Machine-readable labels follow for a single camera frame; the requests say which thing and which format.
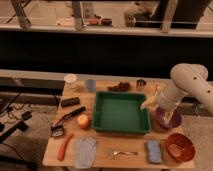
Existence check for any bunch of dark grapes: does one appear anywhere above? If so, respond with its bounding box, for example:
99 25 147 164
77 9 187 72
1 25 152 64
108 82 131 92

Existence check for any grey folded cloth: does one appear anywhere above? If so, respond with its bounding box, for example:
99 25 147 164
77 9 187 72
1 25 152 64
75 137 97 169

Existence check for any red apple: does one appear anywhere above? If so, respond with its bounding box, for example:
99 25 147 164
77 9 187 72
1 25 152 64
77 114 90 129

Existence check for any small dark cup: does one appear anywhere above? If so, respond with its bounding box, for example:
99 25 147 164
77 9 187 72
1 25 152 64
136 79 147 91

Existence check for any metal spoon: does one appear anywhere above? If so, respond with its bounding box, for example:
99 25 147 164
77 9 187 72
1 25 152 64
111 150 138 156

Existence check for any wooden table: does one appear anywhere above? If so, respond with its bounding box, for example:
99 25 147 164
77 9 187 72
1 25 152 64
42 79 196 170

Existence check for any purple plate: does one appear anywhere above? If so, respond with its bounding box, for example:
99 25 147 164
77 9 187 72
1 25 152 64
155 107 182 129

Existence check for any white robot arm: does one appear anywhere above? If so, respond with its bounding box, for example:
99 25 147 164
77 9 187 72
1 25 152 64
141 63 213 114

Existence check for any blue grey cup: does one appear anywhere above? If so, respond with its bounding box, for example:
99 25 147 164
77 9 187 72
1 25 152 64
85 79 96 93

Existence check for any blue sponge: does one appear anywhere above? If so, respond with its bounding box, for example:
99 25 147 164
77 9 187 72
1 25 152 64
146 140 163 164

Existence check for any red bowl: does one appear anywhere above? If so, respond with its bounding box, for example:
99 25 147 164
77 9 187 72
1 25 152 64
165 133 196 162

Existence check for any white lidded cup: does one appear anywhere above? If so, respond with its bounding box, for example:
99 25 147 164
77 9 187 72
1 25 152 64
64 74 78 90

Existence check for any black rectangular block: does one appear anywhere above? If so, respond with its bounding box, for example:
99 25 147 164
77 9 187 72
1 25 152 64
61 97 80 107

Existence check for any black tripod stand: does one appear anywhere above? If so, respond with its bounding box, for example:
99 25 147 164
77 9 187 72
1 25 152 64
0 93 32 144

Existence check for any green plastic tray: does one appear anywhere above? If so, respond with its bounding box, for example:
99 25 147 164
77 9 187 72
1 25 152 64
92 92 151 134

